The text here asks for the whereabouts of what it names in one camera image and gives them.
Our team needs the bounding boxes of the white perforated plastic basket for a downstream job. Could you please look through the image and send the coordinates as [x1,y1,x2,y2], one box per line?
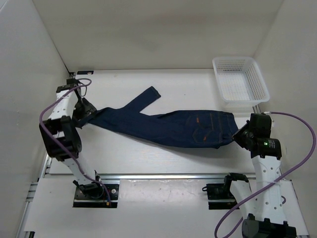
[212,57,270,112]

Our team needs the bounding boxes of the aluminium front rail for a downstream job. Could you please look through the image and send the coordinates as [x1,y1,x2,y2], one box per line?
[40,173,256,180]

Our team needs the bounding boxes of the dark blue denim trousers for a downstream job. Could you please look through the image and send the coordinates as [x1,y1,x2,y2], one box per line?
[79,86,238,149]

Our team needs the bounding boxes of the aluminium rail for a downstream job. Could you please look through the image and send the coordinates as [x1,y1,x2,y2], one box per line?
[39,157,52,179]
[40,173,256,180]
[253,105,262,114]

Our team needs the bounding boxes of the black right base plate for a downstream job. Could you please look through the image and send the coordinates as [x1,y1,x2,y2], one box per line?
[202,182,237,210]

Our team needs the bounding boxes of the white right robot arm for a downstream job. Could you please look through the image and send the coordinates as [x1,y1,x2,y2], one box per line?
[222,114,297,238]

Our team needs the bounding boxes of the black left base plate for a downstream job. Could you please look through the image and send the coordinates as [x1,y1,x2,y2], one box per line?
[73,180,119,208]

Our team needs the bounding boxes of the aluminium right side rail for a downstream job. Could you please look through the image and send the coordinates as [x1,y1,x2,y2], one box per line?
[253,105,262,114]

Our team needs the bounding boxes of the aluminium left side rail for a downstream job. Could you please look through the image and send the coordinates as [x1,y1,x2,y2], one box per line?
[39,157,52,179]

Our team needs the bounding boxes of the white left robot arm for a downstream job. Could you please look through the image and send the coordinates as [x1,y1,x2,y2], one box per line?
[39,78,105,199]

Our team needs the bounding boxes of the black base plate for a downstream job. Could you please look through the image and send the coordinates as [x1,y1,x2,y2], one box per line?
[202,182,237,210]
[73,180,119,208]

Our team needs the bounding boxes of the dark label sticker on table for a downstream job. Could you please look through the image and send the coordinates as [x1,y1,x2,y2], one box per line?
[77,70,94,75]

